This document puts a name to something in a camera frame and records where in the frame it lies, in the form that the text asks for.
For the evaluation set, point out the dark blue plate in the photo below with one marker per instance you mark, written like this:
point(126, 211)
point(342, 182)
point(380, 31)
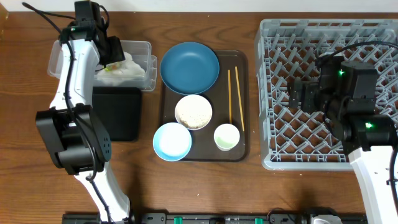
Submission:
point(189, 68)

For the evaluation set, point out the right wooden chopstick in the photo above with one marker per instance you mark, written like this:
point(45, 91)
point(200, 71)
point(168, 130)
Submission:
point(239, 98)

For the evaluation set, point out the light blue bowl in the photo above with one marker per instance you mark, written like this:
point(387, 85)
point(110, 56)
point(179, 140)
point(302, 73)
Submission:
point(172, 142)

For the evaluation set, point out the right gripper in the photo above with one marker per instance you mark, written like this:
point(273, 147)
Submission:
point(309, 89)

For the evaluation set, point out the yellow green snack wrapper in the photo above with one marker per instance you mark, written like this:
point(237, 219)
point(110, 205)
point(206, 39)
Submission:
point(113, 67)

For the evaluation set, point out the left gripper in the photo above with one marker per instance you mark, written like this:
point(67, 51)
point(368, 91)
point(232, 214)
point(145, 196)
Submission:
point(117, 53)

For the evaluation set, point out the white napkin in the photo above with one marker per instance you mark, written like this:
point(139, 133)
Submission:
point(129, 71)

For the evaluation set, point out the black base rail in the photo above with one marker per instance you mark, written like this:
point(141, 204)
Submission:
point(161, 218)

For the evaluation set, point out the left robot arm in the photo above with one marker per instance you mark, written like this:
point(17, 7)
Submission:
point(73, 134)

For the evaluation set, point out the black plastic tray bin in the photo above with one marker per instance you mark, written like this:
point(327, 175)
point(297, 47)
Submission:
point(119, 110)

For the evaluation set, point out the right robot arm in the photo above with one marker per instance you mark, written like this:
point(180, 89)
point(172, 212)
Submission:
point(345, 94)

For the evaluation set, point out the grey dishwasher rack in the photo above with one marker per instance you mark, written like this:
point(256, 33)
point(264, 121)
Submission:
point(287, 49)

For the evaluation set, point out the pink bowl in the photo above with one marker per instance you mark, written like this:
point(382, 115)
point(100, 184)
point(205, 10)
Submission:
point(178, 110)

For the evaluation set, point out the left wooden chopstick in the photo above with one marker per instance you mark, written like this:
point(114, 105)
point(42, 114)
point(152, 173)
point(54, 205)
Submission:
point(229, 97)

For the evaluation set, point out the clear plastic waste bin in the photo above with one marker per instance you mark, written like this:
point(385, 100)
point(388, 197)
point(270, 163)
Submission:
point(141, 52)

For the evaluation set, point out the wooden chopstick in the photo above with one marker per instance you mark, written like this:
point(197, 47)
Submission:
point(239, 98)
point(229, 97)

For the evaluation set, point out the white cup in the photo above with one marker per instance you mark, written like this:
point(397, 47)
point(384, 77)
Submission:
point(226, 137)

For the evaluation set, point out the dark brown serving tray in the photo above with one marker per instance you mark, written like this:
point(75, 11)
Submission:
point(203, 147)

